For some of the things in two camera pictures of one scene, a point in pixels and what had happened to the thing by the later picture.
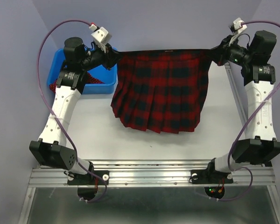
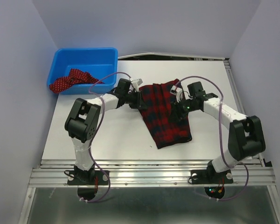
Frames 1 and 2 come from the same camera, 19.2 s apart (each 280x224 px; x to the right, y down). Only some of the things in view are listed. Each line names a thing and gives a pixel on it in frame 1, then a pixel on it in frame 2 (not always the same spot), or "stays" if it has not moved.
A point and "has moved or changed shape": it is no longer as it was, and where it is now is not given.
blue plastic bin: [108, 77] stays
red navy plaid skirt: [161, 91] has moved or changed shape
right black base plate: [204, 176] stays
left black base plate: [88, 178] stays
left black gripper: [108, 59] → [139, 103]
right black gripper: [220, 53] → [175, 112]
